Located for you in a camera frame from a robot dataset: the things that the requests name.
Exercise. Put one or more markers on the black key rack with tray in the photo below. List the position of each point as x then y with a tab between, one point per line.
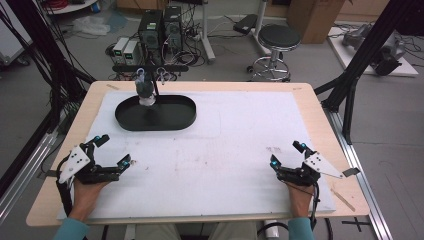
173	115

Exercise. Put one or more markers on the black flat box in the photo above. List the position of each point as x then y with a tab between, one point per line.
245	24

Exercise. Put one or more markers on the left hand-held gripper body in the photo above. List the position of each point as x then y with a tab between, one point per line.
78	163

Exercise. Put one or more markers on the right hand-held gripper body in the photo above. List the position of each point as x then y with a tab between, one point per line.
321	165

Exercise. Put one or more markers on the grey robot device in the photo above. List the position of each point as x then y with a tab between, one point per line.
386	53

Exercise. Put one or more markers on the person's right hand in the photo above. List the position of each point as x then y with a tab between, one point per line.
301	201

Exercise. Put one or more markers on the black round stool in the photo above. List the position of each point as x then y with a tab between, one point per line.
279	36

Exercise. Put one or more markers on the silver aluminium rail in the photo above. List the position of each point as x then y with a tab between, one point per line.
360	180
30	168

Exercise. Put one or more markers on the silver carabiner keyring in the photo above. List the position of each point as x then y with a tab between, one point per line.
161	79

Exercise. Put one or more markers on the brown cardboard box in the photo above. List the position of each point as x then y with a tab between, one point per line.
313	20

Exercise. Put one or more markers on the person's beige trouser legs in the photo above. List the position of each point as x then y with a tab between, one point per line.
233	232

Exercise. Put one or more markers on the white power supply unit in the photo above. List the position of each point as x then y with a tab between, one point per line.
120	48
131	51

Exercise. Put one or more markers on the grey cabinet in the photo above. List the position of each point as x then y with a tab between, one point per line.
11	46

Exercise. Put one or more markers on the black computer tower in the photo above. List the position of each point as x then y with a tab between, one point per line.
150	33
173	26

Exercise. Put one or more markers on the black metal frame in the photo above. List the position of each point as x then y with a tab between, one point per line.
50	50
363	56

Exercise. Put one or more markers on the white desk leg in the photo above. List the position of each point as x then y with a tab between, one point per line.
206	36
260	26

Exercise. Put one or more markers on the thin wooden stick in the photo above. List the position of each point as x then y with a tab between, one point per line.
343	200

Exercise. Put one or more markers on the white floor board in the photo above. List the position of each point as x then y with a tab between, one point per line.
340	53

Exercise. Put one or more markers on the person's left hand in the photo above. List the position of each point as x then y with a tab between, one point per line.
85	200

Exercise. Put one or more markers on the white plastic bag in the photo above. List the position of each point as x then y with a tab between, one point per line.
91	26

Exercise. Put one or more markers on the white foam mat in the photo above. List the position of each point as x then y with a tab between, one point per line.
226	133

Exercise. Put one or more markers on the white round table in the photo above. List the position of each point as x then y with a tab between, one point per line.
71	6

